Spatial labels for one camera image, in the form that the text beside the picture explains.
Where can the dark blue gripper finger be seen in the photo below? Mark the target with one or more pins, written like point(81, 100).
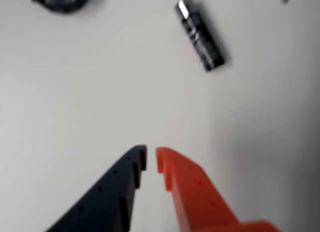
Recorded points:
point(107, 199)

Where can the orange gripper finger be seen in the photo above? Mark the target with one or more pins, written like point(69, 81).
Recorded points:
point(197, 202)

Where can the black AA battery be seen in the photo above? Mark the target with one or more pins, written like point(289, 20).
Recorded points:
point(200, 36)

